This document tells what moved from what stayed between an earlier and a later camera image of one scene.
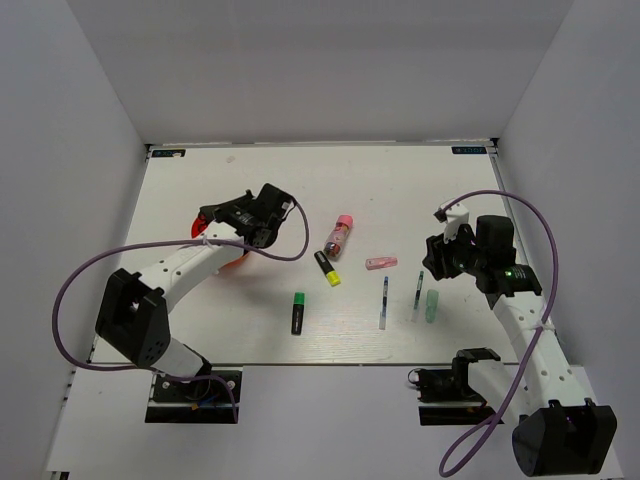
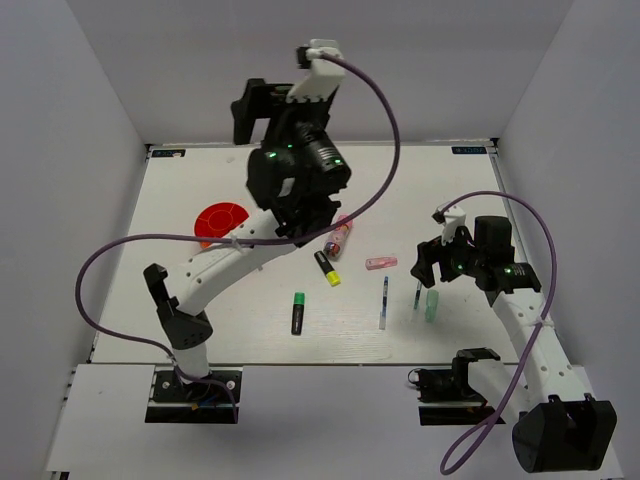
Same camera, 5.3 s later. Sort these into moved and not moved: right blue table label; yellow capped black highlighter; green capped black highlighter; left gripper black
Moved: left gripper black
Not moved: right blue table label; green capped black highlighter; yellow capped black highlighter
